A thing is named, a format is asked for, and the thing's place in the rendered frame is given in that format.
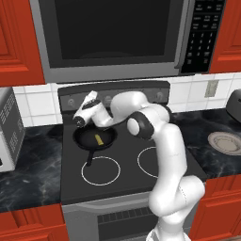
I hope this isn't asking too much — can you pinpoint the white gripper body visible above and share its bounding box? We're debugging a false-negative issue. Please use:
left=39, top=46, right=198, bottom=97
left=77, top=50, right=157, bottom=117
left=81, top=90, right=100, bottom=108

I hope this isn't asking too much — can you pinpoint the black frying pan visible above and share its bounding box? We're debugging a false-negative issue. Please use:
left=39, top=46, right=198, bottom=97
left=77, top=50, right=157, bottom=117
left=72, top=123, right=119, bottom=168

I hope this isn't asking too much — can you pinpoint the yellow butter stick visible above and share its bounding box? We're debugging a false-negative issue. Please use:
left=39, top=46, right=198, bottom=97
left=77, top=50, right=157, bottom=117
left=94, top=134, right=104, bottom=147

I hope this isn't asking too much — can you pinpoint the dark glass microwave door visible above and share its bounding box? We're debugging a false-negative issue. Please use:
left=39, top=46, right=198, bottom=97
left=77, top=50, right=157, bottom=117
left=37, top=0, right=186, bottom=71

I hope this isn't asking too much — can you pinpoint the black stove with oven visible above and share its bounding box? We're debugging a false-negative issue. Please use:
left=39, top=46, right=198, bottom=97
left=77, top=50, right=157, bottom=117
left=56, top=80, right=209, bottom=241

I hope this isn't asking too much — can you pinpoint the white toaster oven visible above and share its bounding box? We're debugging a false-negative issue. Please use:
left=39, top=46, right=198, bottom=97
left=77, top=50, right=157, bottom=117
left=0, top=87, right=26, bottom=173

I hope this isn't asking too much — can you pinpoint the silver microwave oven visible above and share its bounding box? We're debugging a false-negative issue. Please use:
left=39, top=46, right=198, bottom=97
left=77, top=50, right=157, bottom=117
left=29, top=0, right=228, bottom=85

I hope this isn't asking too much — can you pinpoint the grey oven door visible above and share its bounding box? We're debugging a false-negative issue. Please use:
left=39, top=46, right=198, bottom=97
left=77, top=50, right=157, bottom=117
left=61, top=197, right=197, bottom=241

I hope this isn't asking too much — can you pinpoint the red drawer front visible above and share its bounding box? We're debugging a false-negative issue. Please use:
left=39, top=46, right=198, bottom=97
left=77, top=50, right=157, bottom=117
left=201, top=173, right=241, bottom=203
left=0, top=202, right=66, bottom=228

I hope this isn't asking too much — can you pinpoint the grey round plate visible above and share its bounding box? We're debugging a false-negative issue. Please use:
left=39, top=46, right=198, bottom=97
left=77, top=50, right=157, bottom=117
left=207, top=131, right=241, bottom=156

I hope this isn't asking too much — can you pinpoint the black toaster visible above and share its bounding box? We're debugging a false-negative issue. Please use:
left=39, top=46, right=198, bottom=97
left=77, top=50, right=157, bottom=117
left=225, top=88, right=241, bottom=123

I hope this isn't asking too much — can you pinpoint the red base cupboard door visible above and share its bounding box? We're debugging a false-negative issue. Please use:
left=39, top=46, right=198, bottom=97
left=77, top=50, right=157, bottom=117
left=187, top=196, right=241, bottom=241
left=0, top=223, right=71, bottom=241

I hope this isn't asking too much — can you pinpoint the red wall cupboard door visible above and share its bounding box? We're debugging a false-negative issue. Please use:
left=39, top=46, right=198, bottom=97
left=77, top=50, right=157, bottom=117
left=0, top=0, right=47, bottom=88
left=208, top=0, right=241, bottom=75

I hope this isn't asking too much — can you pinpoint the grey microwave door handle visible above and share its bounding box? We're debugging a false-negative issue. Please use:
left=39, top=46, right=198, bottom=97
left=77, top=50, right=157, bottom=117
left=177, top=0, right=196, bottom=71

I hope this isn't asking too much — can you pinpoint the grey wall socket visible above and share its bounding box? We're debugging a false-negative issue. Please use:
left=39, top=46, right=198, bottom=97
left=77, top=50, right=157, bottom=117
left=204, top=79, right=220, bottom=99

